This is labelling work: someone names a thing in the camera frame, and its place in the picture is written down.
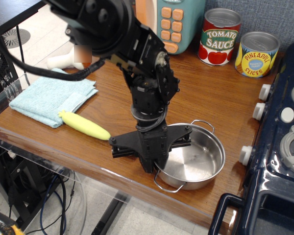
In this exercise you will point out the toy mushroom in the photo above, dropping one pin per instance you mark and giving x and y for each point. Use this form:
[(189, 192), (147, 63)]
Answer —
[(79, 57)]

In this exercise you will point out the white stove knob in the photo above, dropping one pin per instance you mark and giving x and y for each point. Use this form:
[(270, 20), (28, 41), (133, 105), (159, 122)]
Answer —
[(264, 92), (245, 154), (258, 111)]

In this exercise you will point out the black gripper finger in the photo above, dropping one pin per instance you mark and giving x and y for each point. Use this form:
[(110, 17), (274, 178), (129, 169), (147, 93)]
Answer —
[(162, 159), (147, 164)]

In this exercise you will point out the pineapple slices can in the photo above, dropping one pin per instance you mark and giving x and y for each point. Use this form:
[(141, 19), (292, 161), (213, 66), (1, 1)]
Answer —
[(256, 54)]

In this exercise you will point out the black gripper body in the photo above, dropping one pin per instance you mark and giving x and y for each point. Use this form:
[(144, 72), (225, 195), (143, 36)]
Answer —
[(154, 144)]

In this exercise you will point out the yellow handled metal spoon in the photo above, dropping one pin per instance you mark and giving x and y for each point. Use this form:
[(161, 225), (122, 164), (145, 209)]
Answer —
[(84, 125)]

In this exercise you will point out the light blue folded cloth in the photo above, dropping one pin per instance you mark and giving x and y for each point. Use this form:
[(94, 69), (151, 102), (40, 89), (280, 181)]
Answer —
[(46, 97)]

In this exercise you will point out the white stove knob middle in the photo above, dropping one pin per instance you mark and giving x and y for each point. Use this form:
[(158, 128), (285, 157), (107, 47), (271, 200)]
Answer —
[(258, 111)]

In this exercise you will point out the black table leg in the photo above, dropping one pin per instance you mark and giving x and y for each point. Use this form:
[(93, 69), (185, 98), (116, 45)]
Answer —
[(107, 218)]

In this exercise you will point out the white stove knob lower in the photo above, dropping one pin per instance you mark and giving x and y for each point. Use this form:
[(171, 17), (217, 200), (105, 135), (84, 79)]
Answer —
[(245, 154)]

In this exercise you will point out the dark blue toy stove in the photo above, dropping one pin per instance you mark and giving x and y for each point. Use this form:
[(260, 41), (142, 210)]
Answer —
[(267, 204)]

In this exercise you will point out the black desk at left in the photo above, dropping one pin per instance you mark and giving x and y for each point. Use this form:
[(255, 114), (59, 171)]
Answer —
[(12, 13)]

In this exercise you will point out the tomato sauce can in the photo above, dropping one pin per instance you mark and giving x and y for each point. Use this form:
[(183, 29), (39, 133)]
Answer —
[(219, 34)]

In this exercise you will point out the toy microwave oven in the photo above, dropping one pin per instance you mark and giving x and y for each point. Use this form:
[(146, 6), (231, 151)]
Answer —
[(175, 22)]

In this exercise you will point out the white stove knob upper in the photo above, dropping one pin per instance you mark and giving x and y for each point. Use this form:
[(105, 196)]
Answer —
[(264, 92)]

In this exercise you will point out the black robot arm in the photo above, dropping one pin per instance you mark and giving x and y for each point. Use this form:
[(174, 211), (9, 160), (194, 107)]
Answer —
[(114, 34)]

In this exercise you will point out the stainless steel pot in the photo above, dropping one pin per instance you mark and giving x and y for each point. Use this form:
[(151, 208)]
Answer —
[(194, 166)]

